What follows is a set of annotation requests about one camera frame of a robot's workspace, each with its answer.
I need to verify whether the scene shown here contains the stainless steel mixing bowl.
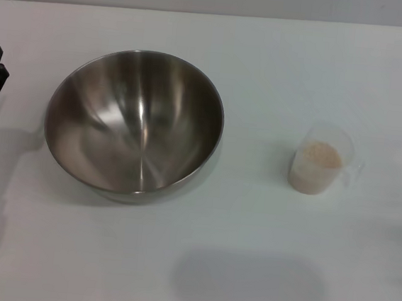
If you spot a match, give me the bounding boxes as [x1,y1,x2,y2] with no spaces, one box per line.
[36,40,231,212]

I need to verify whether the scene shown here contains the white rice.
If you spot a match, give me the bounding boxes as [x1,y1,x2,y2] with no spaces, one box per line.
[286,137,346,199]

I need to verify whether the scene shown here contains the clear plastic measuring cup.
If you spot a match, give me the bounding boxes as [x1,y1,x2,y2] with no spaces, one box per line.
[285,119,370,203]

